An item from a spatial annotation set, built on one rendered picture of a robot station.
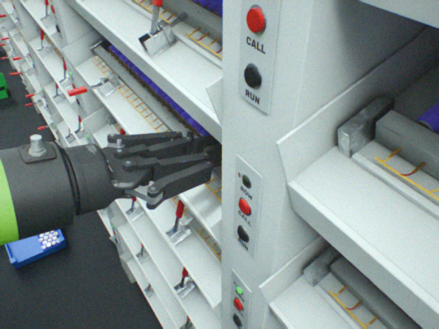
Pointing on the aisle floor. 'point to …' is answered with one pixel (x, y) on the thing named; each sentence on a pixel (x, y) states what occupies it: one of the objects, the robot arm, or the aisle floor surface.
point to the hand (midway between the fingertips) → (220, 149)
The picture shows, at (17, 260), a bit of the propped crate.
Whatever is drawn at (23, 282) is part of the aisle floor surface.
